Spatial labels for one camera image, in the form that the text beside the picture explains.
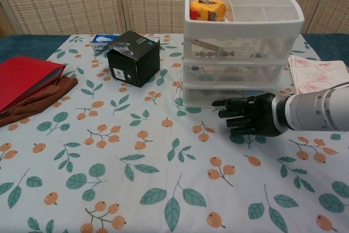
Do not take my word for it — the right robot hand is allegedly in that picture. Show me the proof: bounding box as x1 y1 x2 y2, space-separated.
212 92 284 138

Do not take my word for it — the clear drawer with green board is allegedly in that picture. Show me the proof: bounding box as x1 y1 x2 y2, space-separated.
184 87 276 108

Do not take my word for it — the clear drawer with dark disc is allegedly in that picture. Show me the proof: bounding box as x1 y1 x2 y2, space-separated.
185 62 286 85

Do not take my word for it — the clear plastic drawer organizer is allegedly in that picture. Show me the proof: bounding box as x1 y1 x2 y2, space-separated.
183 0 304 110

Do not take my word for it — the white notebook with red sketches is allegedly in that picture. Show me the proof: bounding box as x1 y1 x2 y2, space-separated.
287 54 349 95

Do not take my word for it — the wooden stick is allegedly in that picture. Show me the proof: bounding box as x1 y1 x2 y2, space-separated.
190 39 227 53

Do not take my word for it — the yellow tape measure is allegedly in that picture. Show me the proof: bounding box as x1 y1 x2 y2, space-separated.
189 0 228 22

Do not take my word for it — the floral patterned tablecloth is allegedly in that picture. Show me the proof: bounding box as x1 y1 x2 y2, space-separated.
0 33 349 233

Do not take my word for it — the black cardboard box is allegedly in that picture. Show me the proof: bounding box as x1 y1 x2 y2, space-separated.
94 31 161 88

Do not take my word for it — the blue white toothpaste box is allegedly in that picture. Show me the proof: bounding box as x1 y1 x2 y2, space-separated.
91 34 160 53

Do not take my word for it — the woven folding screen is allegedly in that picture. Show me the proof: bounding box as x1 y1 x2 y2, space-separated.
0 0 349 37

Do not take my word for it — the brown cloth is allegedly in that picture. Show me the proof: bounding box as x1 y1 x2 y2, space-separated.
0 76 79 128

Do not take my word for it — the red folder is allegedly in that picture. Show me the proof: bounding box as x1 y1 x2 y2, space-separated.
0 56 67 113

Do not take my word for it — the clear drawer with bead chain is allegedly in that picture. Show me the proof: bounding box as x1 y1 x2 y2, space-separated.
186 35 298 61

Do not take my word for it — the metal bead chain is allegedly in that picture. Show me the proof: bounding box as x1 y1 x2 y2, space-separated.
195 50 237 57

